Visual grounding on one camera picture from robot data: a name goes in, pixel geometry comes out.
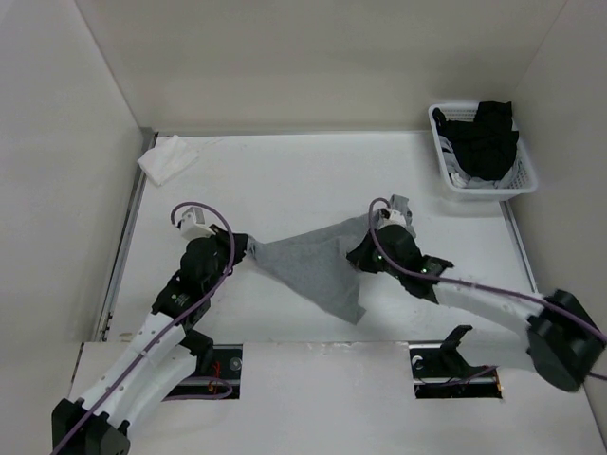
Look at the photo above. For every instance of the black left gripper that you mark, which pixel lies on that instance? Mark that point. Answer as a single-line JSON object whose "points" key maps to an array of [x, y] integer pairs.
{"points": [[240, 243]]}

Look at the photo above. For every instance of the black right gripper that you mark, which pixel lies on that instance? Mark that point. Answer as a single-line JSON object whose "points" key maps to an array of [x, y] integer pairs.
{"points": [[360, 256]]}

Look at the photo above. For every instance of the grey tank top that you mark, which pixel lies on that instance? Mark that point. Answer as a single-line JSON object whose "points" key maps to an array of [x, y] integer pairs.
{"points": [[314, 264]]}

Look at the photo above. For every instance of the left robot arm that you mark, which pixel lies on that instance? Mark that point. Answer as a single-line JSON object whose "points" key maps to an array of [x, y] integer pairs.
{"points": [[165, 350]]}

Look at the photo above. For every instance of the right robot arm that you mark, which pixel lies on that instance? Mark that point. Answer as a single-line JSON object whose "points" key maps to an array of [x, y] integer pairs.
{"points": [[560, 342]]}

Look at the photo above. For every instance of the folded white tank top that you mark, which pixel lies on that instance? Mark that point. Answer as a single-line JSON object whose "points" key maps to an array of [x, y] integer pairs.
{"points": [[166, 160]]}

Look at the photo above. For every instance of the black tank top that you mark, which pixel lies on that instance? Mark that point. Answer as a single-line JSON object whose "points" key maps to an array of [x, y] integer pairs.
{"points": [[486, 147]]}

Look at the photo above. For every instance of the white garment in basket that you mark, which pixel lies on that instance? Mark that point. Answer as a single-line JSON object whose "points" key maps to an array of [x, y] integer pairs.
{"points": [[462, 180]]}

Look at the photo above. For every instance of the white plastic laundry basket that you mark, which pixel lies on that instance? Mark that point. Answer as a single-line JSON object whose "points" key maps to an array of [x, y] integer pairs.
{"points": [[523, 181]]}

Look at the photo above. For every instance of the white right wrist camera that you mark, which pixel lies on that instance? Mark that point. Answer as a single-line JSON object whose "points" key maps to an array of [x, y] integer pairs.
{"points": [[393, 217]]}

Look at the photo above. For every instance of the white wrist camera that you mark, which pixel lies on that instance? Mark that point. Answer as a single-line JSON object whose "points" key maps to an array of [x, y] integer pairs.
{"points": [[393, 217], [192, 225]]}

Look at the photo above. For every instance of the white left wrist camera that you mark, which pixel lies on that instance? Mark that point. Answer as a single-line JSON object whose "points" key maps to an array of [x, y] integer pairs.
{"points": [[192, 225]]}

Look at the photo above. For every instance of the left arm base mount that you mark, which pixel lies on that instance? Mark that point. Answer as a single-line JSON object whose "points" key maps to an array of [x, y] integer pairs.
{"points": [[218, 377]]}

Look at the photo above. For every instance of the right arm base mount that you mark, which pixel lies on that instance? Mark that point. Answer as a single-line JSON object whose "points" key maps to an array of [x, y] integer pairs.
{"points": [[440, 372]]}

